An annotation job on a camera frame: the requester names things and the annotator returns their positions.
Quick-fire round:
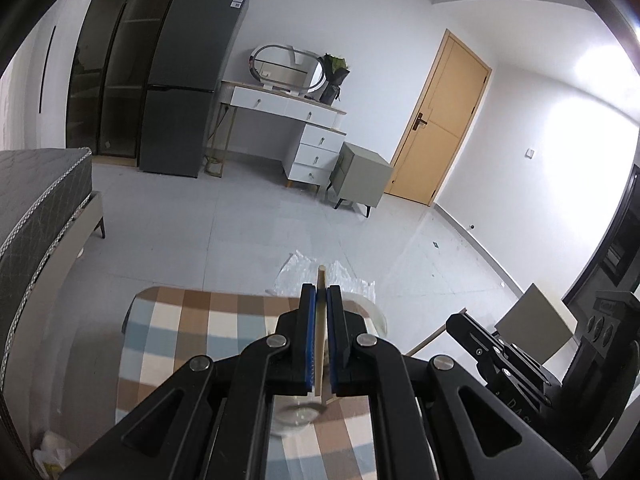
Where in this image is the cream crumpled bag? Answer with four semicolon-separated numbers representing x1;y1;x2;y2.
31;430;73;478

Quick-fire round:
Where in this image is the grey nightstand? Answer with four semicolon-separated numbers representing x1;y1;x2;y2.
326;141;394;218

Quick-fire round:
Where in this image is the dark grey refrigerator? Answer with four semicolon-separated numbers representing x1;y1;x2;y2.
138;0;251;179

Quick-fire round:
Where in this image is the oval mirror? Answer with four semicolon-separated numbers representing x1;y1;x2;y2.
247;43;327;93

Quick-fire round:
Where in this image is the white dressing table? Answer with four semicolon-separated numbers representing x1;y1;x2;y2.
202;80;347;193

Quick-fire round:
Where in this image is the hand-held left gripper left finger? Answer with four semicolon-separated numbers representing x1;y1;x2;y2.
60;283;317;480

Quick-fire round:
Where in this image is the grey quilted mattress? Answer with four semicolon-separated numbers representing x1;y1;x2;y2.
0;147;93;361

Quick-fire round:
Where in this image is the grey bed frame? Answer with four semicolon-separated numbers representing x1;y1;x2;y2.
50;191;107;281

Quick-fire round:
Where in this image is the checked tablecloth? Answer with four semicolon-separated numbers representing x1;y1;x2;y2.
115;286;381;480

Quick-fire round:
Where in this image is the white grey utensil holder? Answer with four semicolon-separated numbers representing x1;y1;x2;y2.
272;394;323;436

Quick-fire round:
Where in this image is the dark glass cabinet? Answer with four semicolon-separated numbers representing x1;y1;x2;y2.
65;0;193;158

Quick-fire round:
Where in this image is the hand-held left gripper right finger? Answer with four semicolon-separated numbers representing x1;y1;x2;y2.
326;284;587;480

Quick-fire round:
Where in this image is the white wardrobe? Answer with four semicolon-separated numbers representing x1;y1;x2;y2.
2;0;108;152

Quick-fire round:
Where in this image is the light wooden door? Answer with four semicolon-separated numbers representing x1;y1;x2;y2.
384;29;493;207

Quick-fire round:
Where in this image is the wooden chopstick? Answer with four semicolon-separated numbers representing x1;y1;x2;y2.
404;325;447;357
312;264;329;396

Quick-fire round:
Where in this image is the beige square board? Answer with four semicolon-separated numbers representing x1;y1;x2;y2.
494;283;581;367

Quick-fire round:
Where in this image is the clear plastic bag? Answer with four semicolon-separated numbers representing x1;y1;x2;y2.
267;249;377;306

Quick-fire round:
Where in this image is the dark wrapped flower bouquet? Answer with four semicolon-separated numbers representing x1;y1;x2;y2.
317;53;349;106

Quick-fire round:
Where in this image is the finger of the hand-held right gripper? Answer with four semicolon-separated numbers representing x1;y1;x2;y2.
467;316;556;396
445;314;546;411

